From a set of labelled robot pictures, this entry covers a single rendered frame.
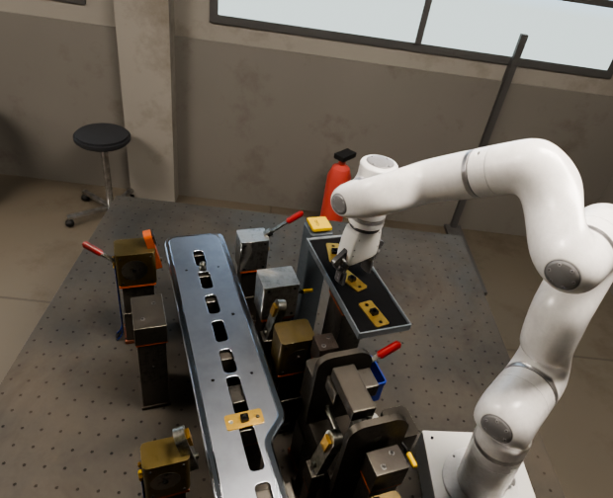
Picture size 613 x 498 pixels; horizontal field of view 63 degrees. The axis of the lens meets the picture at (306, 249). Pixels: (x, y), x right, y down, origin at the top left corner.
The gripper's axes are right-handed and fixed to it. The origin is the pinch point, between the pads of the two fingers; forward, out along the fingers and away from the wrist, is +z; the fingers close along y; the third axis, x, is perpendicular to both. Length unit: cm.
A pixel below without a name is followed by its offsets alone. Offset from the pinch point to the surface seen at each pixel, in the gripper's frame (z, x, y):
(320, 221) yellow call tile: 2.4, -24.6, -10.2
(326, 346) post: 8.5, 9.9, 15.7
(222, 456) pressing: 18, 15, 47
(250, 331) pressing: 18.3, -10.7, 22.7
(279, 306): 8.1, -6.3, 17.8
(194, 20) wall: -2, -217, -74
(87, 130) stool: 59, -226, -8
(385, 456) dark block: 6.6, 38.0, 25.5
